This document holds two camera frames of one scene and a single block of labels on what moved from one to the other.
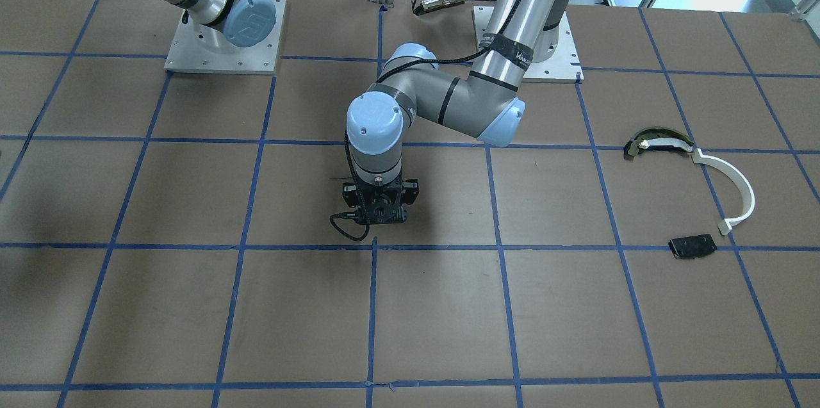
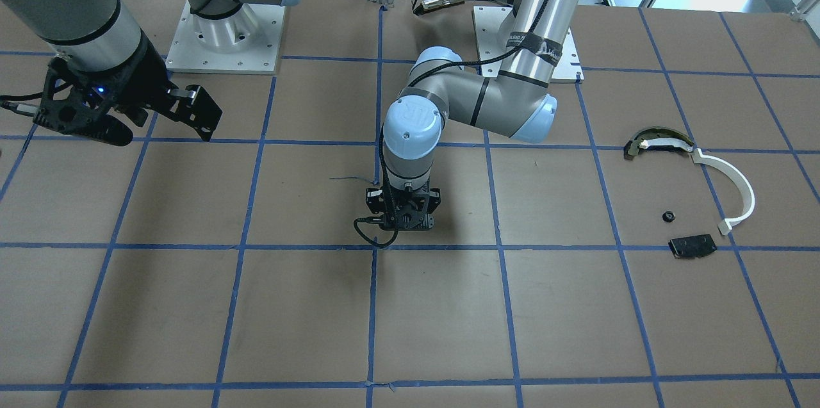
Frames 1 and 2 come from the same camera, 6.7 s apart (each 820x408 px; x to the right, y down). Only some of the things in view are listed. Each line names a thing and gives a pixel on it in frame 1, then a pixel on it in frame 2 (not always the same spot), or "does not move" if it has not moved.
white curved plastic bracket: x=725 y=226 does not move
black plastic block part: x=692 y=246 does not move
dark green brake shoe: x=656 y=136 does not move
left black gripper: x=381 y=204 -> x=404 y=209
